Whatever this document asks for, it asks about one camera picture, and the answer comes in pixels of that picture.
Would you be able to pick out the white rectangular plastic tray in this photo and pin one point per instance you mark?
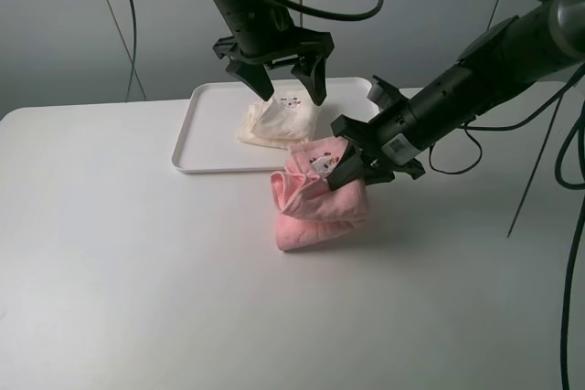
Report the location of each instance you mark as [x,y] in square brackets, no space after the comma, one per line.
[207,142]

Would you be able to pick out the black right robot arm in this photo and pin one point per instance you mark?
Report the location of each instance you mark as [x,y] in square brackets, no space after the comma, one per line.
[497,67]

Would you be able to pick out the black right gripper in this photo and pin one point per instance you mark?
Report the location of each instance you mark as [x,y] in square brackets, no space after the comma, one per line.
[376,150]

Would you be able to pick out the pink towel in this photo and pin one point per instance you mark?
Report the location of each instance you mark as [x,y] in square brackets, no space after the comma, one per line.
[309,212]

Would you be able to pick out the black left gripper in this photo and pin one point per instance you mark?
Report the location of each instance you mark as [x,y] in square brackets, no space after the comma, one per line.
[246,61]

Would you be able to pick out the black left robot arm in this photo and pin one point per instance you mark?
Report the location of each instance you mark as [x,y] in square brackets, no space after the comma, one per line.
[263,37]

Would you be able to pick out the cream white towel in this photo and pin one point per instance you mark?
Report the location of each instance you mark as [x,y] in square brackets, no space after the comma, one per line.
[287,118]

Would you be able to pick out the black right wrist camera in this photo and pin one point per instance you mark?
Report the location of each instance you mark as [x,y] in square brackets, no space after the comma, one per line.
[383,94]

